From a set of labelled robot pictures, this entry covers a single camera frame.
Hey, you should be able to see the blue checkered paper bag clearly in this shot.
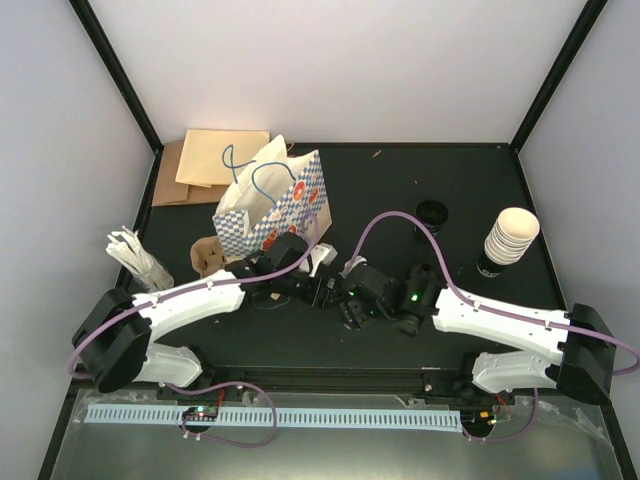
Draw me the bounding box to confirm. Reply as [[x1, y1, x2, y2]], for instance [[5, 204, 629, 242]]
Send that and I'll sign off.
[[212, 135, 332, 257]]

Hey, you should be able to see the brown pulp cup carrier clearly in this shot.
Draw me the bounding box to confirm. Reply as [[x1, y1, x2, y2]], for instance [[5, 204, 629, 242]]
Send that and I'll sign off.
[[190, 236, 227, 278]]

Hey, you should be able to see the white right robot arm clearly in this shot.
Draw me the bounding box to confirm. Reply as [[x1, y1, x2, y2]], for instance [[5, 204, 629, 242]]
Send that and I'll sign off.
[[341, 259, 616, 405]]

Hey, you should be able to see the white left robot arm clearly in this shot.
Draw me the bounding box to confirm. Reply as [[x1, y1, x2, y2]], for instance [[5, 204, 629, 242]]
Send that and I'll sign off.
[[69, 232, 337, 399]]

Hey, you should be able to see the stack of black lids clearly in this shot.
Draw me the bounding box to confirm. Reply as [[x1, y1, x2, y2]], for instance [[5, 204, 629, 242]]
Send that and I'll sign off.
[[415, 199, 449, 236]]

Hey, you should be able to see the small electronics board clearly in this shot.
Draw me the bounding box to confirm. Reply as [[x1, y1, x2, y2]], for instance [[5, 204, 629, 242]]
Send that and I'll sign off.
[[182, 406, 218, 422]]

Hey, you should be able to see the light tan paper bag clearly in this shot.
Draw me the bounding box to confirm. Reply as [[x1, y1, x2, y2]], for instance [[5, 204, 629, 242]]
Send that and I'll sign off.
[[175, 129, 299, 187]]

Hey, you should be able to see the stack of white paper cups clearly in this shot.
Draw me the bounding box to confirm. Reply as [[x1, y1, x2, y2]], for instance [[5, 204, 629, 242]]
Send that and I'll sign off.
[[477, 207, 540, 278]]

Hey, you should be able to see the brown kraft paper bag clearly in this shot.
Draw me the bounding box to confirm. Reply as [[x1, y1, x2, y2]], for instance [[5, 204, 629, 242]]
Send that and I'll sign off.
[[152, 141, 228, 207]]

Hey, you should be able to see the white wrapped stirrers bundle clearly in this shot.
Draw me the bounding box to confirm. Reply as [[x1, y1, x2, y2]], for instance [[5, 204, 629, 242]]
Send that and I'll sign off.
[[105, 226, 174, 292]]

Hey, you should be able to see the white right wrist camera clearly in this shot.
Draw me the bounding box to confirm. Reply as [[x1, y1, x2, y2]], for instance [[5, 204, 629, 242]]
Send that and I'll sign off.
[[340, 255, 367, 279]]

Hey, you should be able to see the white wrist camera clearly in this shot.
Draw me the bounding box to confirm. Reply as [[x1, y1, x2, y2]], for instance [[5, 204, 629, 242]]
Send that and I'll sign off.
[[340, 255, 367, 279], [306, 243, 337, 277]]

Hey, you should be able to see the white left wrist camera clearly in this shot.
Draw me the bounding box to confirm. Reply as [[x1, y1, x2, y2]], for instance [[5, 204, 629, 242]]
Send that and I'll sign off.
[[306, 243, 337, 277]]

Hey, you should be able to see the light blue slotted cable duct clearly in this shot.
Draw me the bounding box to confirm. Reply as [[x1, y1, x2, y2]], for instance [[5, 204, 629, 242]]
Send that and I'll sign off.
[[84, 404, 463, 433]]

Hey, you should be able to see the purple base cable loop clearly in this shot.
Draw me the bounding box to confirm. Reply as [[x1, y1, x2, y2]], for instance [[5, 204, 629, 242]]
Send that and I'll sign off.
[[164, 382, 279, 449]]

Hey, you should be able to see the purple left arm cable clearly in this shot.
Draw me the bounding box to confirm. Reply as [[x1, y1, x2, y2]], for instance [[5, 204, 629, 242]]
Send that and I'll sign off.
[[67, 213, 321, 379]]

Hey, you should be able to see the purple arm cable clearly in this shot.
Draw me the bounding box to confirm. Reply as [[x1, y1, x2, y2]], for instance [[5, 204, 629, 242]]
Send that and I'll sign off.
[[67, 213, 321, 379], [349, 210, 640, 376]]

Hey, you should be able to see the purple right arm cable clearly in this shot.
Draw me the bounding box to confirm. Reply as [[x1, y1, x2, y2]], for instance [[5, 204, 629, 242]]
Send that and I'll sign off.
[[349, 210, 640, 376]]

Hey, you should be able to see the black corner frame post left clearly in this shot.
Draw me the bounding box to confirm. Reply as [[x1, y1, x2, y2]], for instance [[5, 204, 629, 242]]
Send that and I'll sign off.
[[69, 0, 163, 153]]

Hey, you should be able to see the black corner frame post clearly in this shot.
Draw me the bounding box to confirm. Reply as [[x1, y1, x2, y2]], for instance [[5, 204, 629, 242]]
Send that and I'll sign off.
[[510, 0, 608, 153], [69, 0, 163, 153]]

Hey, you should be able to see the black corner frame post right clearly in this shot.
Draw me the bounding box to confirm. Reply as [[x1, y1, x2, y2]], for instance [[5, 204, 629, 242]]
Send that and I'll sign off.
[[510, 0, 608, 153]]

